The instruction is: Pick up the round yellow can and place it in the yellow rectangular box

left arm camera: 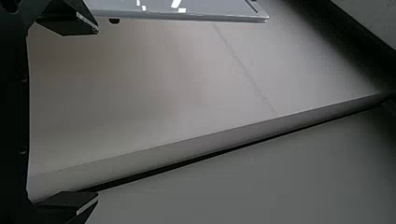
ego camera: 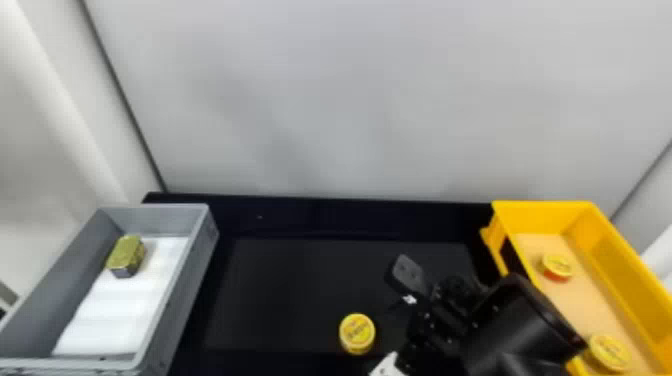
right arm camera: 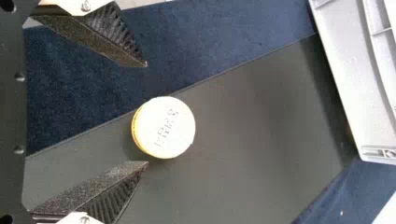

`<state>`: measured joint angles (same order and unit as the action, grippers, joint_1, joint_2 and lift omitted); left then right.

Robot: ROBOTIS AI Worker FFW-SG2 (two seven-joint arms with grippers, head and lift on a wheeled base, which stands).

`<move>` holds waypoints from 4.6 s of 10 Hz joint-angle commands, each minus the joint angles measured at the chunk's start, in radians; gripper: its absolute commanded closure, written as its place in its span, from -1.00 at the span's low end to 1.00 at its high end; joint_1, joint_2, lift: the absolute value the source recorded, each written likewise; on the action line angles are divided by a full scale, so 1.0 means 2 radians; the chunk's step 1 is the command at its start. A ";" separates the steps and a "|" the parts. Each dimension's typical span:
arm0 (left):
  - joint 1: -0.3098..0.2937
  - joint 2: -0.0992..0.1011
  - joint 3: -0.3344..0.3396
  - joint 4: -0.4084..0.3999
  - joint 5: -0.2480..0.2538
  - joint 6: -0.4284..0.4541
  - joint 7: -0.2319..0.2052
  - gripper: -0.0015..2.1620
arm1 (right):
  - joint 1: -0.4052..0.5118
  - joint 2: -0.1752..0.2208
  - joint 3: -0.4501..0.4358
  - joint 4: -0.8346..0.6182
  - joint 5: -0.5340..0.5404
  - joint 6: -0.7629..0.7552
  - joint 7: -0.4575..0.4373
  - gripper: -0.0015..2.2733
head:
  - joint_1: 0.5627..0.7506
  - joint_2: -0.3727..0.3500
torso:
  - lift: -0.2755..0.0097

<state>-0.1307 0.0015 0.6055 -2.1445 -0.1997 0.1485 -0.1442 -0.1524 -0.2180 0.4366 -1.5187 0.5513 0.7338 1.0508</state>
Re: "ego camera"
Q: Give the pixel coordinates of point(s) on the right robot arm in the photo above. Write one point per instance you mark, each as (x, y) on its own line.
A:
(525, 328)

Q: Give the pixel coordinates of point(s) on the yellow can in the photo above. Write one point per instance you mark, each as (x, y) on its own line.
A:
(357, 332)
(609, 353)
(557, 265)

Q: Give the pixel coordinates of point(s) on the yellow rectangular box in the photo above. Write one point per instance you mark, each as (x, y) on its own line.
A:
(624, 262)

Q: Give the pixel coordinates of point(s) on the black mat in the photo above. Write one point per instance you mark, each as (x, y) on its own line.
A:
(294, 294)

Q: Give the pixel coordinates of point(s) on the gold packet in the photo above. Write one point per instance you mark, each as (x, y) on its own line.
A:
(126, 256)

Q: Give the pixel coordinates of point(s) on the white foam pad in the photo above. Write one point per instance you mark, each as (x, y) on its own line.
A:
(120, 310)

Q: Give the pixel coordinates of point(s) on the grey crate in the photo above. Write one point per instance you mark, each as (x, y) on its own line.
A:
(58, 273)

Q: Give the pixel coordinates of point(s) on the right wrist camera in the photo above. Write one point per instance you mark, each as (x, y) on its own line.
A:
(409, 274)

